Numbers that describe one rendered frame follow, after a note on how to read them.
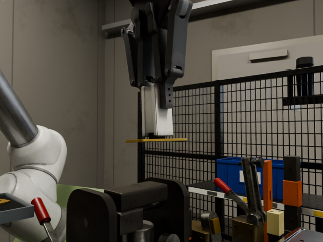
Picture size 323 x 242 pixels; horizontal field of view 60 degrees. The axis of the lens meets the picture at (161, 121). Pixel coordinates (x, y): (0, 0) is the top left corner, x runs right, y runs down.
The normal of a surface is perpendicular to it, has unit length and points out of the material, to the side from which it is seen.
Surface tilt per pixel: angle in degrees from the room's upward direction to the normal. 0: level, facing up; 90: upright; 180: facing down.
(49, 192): 74
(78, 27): 90
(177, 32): 96
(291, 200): 90
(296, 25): 90
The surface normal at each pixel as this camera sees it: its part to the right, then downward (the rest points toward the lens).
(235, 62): -0.49, -0.03
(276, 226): -0.70, -0.02
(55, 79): 0.87, -0.02
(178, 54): 0.66, 0.07
